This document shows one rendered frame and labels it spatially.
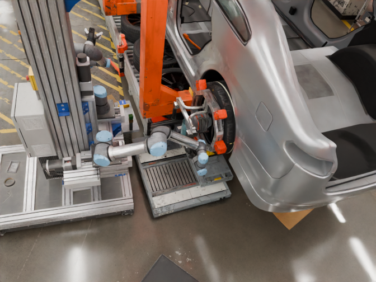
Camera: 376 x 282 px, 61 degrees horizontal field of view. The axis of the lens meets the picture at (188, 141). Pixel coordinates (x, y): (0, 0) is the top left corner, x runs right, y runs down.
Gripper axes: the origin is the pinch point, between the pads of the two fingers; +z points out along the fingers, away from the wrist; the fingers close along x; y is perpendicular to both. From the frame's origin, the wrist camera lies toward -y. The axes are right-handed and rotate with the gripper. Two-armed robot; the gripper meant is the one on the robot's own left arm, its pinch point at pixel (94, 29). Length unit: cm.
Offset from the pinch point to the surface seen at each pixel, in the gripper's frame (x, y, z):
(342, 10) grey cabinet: 403, 52, 324
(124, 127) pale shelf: 41, 74, -44
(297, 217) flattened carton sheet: 231, 93, -106
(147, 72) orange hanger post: 52, 6, -36
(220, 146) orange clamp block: 121, 19, -92
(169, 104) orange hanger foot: 81, 47, -27
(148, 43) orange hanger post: 48, -23, -36
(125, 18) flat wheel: 17, 71, 148
